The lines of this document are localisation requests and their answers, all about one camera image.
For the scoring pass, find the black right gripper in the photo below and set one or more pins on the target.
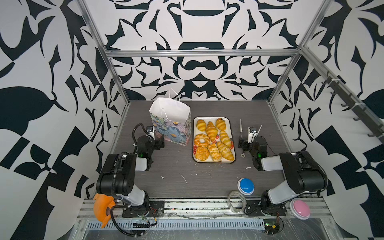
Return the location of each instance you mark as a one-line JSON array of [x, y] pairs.
[[246, 144]]

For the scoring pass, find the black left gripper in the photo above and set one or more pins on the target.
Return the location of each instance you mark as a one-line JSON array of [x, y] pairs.
[[159, 141]]

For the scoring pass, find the croissant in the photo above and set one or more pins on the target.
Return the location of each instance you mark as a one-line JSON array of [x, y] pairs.
[[201, 125], [211, 131], [225, 151], [220, 124], [225, 139], [214, 153]]

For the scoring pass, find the floral white paper bag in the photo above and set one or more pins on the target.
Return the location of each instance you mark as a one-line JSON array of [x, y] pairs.
[[172, 119]]

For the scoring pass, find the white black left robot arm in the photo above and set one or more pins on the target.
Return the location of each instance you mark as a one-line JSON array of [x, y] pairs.
[[116, 182]]

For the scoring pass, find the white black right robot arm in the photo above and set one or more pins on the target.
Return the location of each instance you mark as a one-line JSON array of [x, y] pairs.
[[303, 175]]

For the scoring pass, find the bottom left round bread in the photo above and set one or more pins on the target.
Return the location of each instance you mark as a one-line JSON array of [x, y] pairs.
[[202, 153]]

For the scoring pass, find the white strawberry tray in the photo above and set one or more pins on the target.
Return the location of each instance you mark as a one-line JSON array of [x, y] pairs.
[[213, 141]]

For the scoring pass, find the blue push button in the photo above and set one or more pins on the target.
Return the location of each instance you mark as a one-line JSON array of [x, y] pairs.
[[245, 186]]

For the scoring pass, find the clear tape roll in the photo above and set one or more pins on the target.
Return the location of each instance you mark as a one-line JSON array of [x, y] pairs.
[[236, 202]]

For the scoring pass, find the pink push button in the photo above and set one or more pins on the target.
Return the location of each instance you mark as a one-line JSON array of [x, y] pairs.
[[300, 209]]

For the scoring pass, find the small circuit board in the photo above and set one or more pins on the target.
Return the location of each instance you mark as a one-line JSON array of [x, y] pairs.
[[273, 228]]

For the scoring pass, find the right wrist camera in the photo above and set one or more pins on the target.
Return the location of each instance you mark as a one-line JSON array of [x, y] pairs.
[[252, 133]]

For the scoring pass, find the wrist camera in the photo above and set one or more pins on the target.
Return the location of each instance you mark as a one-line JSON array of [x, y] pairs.
[[150, 132], [252, 133]]

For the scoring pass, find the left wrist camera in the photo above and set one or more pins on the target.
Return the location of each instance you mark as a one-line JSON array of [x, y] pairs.
[[150, 132]]

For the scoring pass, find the ring donut bread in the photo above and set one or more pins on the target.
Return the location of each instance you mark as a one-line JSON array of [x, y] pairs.
[[202, 140]]

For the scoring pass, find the wall hook rail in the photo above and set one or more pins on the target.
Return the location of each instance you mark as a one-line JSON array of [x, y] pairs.
[[361, 110]]

